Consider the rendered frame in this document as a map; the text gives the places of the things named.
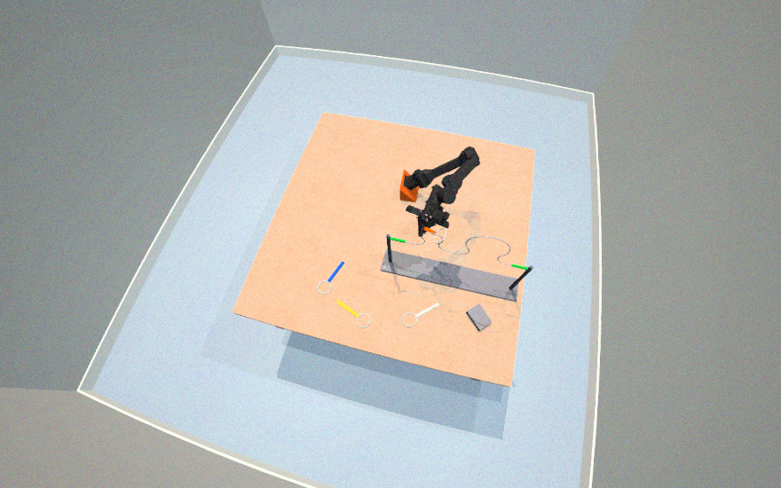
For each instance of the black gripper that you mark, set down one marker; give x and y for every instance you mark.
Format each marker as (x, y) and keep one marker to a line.
(422, 217)

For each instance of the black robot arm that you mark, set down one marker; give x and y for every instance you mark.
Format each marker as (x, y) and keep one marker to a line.
(467, 161)

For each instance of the grey hoop with yellow handle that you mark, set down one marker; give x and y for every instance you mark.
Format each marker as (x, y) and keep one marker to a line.
(354, 313)

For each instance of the white ring with blue handle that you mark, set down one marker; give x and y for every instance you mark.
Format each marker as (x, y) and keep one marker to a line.
(332, 276)

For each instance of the white ring with straight handle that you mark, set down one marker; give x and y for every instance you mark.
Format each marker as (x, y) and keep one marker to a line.
(420, 313)

